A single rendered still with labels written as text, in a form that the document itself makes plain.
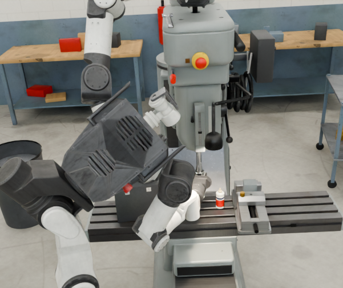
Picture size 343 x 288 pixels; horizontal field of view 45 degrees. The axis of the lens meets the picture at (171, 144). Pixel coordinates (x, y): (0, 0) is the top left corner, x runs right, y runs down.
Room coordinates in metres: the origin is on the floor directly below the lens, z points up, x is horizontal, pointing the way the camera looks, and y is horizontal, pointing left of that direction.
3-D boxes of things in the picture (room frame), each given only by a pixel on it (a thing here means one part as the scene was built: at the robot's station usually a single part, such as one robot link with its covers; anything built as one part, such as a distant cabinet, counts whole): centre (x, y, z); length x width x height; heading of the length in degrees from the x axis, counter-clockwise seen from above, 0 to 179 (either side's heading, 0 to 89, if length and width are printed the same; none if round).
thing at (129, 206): (1.69, 0.18, 1.05); 0.22 x 0.12 x 0.20; 99
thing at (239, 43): (1.72, -0.27, 1.79); 0.45 x 0.04 x 0.04; 179
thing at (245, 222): (1.66, -0.36, 1.01); 0.35 x 0.15 x 0.11; 176
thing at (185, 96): (1.70, -0.12, 1.47); 0.21 x 0.19 x 0.32; 89
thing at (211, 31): (1.71, -0.12, 1.81); 0.47 x 0.26 x 0.16; 179
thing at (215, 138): (1.49, -0.17, 1.43); 0.07 x 0.07 x 0.06
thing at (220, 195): (1.71, -0.22, 1.01); 0.04 x 0.04 x 0.11
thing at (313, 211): (1.69, -0.18, 0.91); 1.24 x 0.23 x 0.08; 89
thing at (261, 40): (1.99, -0.46, 1.62); 0.20 x 0.09 x 0.21; 179
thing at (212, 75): (1.73, -0.13, 1.68); 0.34 x 0.24 x 0.10; 179
